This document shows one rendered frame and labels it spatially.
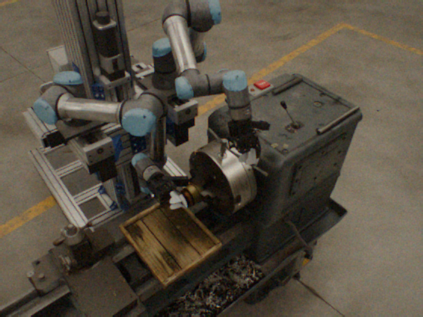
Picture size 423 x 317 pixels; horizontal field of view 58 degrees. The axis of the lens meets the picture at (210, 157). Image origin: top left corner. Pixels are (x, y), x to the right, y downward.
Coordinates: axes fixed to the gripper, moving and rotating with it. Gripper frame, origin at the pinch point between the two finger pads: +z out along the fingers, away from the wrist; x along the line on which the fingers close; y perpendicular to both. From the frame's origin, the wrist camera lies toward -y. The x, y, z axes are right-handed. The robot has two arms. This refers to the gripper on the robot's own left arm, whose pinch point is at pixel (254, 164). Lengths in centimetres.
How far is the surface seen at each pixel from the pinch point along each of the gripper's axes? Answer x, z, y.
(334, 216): -17, 75, -65
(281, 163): 0.2, 6.5, -13.1
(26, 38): -443, -17, -27
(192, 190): -21.9, 12.0, 16.1
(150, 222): -42, 30, 31
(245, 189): -8.7, 15.3, 0.0
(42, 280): -42, 27, 79
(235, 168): -11.8, 6.0, 0.6
